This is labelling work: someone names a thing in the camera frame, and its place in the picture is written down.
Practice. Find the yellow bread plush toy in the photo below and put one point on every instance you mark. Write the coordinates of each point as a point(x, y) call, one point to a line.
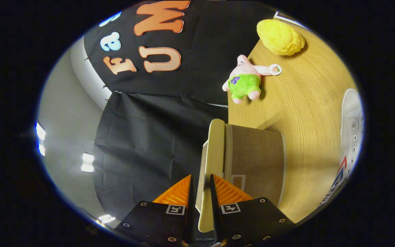
point(279, 37)

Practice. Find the ceiling light panel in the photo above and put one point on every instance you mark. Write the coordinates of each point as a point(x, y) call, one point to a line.
point(40, 137)
point(106, 218)
point(87, 163)

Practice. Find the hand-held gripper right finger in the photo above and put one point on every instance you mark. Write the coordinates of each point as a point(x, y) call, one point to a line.
point(217, 223)

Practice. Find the pink starfish plush toy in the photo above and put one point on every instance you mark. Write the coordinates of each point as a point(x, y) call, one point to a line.
point(243, 85)

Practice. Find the white striped canvas shoe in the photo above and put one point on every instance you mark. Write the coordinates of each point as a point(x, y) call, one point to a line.
point(350, 113)

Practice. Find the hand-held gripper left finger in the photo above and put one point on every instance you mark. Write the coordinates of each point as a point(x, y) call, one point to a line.
point(190, 223)

